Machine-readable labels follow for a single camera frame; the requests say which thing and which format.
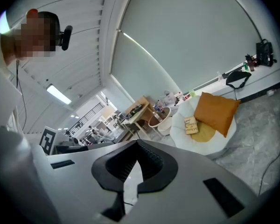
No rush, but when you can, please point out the yellow round cushion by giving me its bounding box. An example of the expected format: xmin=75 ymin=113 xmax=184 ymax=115
xmin=190 ymin=121 xmax=217 ymax=143

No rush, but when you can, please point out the person's cream printed T-shirt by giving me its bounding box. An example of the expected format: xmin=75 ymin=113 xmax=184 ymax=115
xmin=0 ymin=34 xmax=52 ymax=224

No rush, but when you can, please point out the black waist bag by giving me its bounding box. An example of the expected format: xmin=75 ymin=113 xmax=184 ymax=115
xmin=225 ymin=70 xmax=252 ymax=100

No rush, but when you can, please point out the light wooden desk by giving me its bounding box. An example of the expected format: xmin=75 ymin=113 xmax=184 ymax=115
xmin=120 ymin=96 xmax=154 ymax=140

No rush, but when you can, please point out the black headset cable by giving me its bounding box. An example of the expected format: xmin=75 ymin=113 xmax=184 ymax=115
xmin=15 ymin=58 xmax=28 ymax=132

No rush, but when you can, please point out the white plastic bag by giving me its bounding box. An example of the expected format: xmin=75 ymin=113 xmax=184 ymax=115
xmin=162 ymin=90 xmax=178 ymax=106

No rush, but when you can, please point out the black head camera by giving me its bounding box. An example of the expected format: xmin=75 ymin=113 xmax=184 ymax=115
xmin=60 ymin=25 xmax=73 ymax=51

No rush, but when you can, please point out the yellow book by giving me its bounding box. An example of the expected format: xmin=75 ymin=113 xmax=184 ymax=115
xmin=183 ymin=116 xmax=200 ymax=135

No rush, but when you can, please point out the black floor cable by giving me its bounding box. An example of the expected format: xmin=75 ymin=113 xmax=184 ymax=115
xmin=258 ymin=122 xmax=280 ymax=197

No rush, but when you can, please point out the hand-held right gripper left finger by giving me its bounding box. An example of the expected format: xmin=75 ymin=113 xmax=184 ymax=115
xmin=46 ymin=140 xmax=141 ymax=224

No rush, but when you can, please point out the dark drink bottle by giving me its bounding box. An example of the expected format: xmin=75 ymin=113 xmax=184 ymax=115
xmin=247 ymin=54 xmax=257 ymax=72

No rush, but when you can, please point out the orange pillow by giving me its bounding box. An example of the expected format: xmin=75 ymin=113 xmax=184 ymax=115
xmin=193 ymin=91 xmax=241 ymax=139

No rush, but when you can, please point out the white window sill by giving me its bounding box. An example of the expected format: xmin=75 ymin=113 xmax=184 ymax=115
xmin=177 ymin=59 xmax=280 ymax=102

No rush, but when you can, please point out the black metal railing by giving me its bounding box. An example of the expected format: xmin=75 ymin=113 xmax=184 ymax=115
xmin=69 ymin=103 xmax=108 ymax=135

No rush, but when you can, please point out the white round low table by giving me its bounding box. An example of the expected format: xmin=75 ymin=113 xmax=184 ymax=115
xmin=157 ymin=117 xmax=174 ymax=133

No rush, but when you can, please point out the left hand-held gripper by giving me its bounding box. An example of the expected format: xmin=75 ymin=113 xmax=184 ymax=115
xmin=39 ymin=126 xmax=89 ymax=156

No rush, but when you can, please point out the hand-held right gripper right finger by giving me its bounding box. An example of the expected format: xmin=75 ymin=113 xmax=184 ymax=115
xmin=136 ymin=140 xmax=261 ymax=224

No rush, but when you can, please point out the person's head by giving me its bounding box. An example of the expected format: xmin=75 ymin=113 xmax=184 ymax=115
xmin=1 ymin=11 xmax=61 ymax=67

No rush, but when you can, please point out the rectangular ceiling light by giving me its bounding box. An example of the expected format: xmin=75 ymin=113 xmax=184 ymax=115
xmin=46 ymin=84 xmax=72 ymax=105

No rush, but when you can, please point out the wide pale roller blind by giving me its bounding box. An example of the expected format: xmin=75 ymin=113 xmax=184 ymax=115
xmin=119 ymin=0 xmax=263 ymax=94

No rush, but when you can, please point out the blue red snack packet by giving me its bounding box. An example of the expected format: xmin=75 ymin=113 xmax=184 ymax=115
xmin=154 ymin=103 xmax=166 ymax=114

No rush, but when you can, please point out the narrow pale roller blind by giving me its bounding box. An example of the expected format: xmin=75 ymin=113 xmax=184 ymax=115
xmin=110 ymin=30 xmax=182 ymax=102

